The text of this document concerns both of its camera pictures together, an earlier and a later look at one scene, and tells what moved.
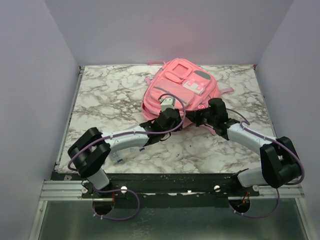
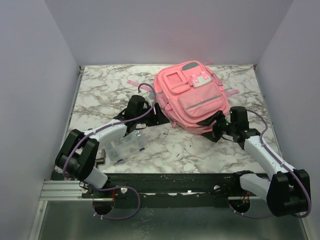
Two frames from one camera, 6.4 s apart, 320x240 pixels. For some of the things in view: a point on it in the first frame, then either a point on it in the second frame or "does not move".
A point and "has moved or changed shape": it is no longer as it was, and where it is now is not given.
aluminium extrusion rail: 62,190 does not move
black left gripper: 179,121 to 158,118
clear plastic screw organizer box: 118,156 does not move
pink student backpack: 197,85 has moved or changed shape
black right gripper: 195,116 to 215,135
